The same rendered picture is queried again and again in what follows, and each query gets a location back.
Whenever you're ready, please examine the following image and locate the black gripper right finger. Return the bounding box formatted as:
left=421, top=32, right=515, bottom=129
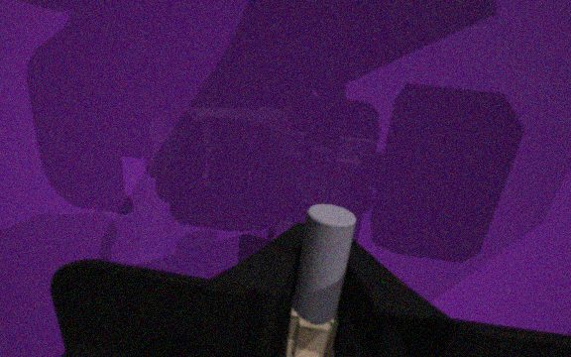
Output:
left=333, top=239, right=571, bottom=357

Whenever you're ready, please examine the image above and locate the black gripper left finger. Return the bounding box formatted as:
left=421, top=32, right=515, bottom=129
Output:
left=50, top=223, right=305, bottom=357

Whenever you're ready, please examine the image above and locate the grey cylinder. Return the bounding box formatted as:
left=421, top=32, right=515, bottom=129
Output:
left=285, top=204, right=357, bottom=357

